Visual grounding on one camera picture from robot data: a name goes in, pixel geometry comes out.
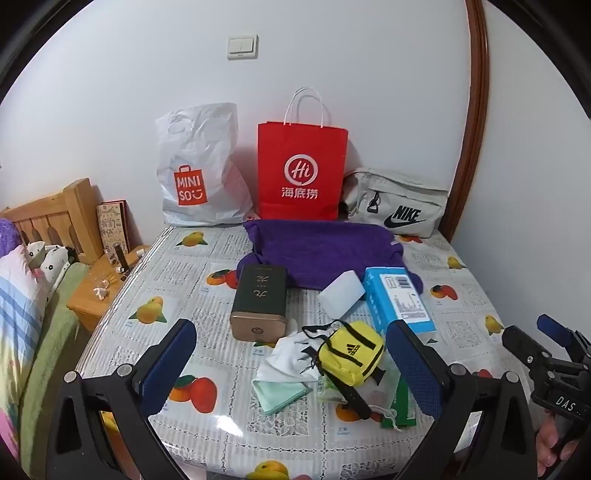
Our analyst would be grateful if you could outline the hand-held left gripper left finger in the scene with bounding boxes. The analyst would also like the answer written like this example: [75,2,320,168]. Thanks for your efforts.
[46,319,198,480]

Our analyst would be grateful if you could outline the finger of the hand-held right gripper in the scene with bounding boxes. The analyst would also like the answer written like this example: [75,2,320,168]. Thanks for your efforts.
[502,325,555,370]
[538,314,591,358]

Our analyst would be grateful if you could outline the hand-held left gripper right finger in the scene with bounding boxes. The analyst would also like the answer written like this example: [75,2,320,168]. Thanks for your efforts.
[387,320,539,480]

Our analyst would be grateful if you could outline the clear zip bag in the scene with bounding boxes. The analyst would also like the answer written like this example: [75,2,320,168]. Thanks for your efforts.
[355,364,403,431]

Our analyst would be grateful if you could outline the yellow mini bag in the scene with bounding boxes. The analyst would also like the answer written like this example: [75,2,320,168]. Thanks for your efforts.
[302,322,386,388]

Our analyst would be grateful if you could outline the black fabric strip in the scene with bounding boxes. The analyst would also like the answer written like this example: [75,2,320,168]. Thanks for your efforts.
[339,385,373,421]

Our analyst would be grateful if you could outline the blue cardboard box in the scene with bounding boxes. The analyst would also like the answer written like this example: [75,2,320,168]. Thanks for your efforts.
[362,266,437,336]

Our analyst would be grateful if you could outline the pale green wet wipes packet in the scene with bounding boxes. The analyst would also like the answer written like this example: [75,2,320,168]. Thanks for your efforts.
[318,374,352,403]

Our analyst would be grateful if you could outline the white sponge block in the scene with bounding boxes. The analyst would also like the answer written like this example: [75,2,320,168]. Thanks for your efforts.
[321,269,365,319]

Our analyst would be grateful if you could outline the mint green cloth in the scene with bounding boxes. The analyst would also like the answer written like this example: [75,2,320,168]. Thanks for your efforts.
[253,379,309,414]

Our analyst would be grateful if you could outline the person's right hand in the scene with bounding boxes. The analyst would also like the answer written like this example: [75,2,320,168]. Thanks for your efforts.
[536,413,565,467]

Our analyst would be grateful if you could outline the fruit print tablecloth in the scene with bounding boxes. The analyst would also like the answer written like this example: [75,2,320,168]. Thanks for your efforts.
[74,224,541,480]

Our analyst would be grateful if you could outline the wooden nightstand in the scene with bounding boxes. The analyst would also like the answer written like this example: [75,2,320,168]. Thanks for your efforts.
[67,244,151,333]

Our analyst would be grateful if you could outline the clear glass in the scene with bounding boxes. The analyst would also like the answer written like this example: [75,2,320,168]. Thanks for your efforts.
[90,271,117,297]

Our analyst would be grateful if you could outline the dark green tin box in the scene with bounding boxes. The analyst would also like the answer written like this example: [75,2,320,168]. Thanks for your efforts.
[230,264,289,341]

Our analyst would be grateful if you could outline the green blanket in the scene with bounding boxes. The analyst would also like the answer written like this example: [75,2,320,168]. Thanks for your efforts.
[21,263,93,462]

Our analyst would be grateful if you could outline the decorated notebook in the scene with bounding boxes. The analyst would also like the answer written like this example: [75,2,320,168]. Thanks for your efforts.
[96,199,132,259]

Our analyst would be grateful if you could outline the purple towel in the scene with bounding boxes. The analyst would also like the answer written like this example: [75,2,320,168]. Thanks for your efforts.
[237,219,424,291]

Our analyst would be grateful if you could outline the white floral plush pillow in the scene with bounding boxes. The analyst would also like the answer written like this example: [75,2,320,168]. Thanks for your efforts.
[25,240,77,296]

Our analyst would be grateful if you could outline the striped pillow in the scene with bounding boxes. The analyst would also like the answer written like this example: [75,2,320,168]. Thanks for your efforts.
[0,244,52,416]

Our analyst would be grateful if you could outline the beige waist bag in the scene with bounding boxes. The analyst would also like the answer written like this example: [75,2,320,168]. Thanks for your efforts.
[341,167,450,238]

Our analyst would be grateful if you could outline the wooden headboard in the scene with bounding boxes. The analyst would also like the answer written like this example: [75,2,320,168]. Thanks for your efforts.
[0,178,105,264]

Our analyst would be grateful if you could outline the purple plush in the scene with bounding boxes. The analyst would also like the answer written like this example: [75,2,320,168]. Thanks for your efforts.
[0,217,22,259]

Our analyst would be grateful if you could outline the white plastic shopping bag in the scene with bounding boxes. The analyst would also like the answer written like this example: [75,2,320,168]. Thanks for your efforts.
[154,102,254,227]

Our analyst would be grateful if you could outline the red paper bag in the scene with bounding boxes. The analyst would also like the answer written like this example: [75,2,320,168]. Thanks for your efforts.
[257,87,348,221]

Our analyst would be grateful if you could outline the wooden door frame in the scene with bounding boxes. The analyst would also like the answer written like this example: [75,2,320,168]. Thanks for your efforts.
[450,0,490,241]

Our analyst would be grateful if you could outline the white light switch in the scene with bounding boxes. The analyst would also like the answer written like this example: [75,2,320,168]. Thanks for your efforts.
[226,34,259,60]

